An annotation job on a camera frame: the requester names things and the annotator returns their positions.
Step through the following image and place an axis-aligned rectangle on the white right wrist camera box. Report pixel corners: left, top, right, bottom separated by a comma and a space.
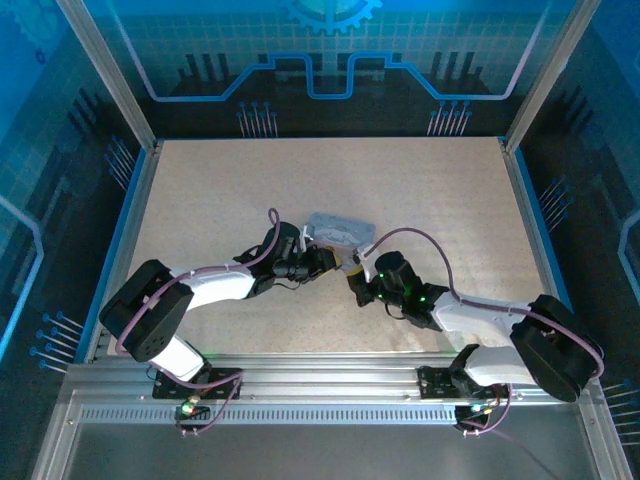
354, 243, 378, 284

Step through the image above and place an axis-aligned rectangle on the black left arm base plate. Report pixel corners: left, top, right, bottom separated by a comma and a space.
151, 366, 245, 401

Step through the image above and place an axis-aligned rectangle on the slotted grey cable duct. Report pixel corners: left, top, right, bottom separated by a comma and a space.
78, 406, 459, 424

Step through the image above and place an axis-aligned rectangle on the blue printed side enclosure panel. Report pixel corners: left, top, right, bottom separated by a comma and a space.
509, 0, 640, 447
0, 0, 151, 376

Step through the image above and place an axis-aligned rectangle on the aluminium side rail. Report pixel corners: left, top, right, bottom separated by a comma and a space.
499, 138, 574, 309
82, 140, 164, 364

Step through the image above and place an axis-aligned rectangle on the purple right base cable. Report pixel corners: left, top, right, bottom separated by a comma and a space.
458, 382, 514, 437

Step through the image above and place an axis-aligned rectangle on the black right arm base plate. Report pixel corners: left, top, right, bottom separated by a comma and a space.
416, 364, 507, 401

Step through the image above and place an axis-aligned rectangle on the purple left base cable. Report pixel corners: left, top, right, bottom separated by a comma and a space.
174, 372, 246, 438

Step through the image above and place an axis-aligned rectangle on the aluminium mounting rail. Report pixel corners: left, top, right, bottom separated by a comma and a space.
64, 351, 587, 410

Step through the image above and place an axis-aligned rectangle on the blue printed rear enclosure panel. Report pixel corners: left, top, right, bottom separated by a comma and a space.
82, 0, 576, 140

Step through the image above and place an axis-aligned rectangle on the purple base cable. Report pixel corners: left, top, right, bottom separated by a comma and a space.
458, 382, 514, 437
174, 372, 246, 438

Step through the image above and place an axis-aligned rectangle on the aluminium frame post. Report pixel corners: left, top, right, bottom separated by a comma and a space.
53, 0, 162, 152
501, 0, 604, 152

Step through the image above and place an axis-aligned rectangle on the blue cartoon bunny tin box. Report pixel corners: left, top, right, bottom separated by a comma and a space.
305, 211, 377, 252

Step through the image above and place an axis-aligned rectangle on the grey metal tray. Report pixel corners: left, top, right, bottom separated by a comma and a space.
28, 389, 637, 480

